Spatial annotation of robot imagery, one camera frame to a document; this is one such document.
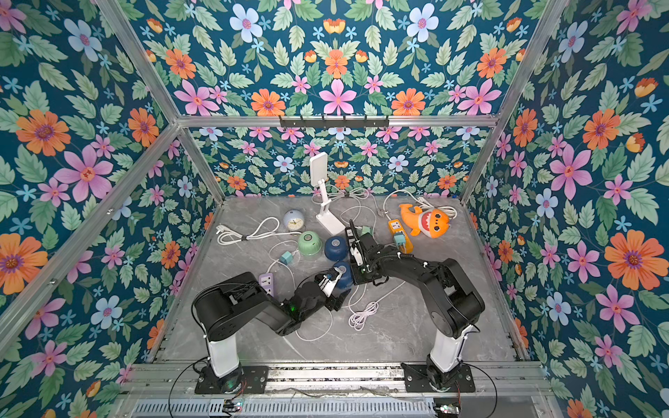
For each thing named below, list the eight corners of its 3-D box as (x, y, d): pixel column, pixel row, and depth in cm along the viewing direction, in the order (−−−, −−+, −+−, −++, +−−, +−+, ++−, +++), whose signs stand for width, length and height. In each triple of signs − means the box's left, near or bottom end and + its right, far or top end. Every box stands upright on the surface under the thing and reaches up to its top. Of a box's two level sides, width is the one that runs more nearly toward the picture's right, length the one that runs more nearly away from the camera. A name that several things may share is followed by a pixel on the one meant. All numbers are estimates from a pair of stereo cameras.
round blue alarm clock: (286, 233, 109) (282, 220, 102) (289, 222, 113) (285, 209, 106) (303, 232, 109) (299, 220, 102) (304, 222, 113) (301, 209, 106)
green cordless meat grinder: (302, 261, 100) (297, 246, 92) (304, 246, 105) (300, 231, 97) (321, 261, 100) (318, 246, 92) (322, 246, 105) (319, 231, 97)
